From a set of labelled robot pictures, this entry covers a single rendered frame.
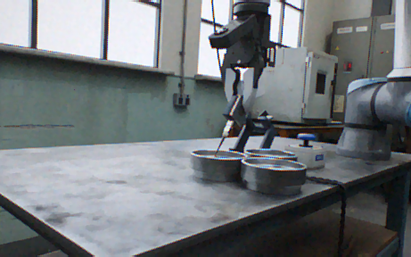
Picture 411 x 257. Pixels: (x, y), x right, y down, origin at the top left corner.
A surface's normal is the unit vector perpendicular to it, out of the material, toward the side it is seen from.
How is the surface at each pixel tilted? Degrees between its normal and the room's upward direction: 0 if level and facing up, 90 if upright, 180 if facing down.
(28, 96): 90
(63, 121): 90
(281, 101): 90
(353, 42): 90
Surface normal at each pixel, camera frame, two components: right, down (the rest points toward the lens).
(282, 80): -0.67, 0.01
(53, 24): 0.73, 0.10
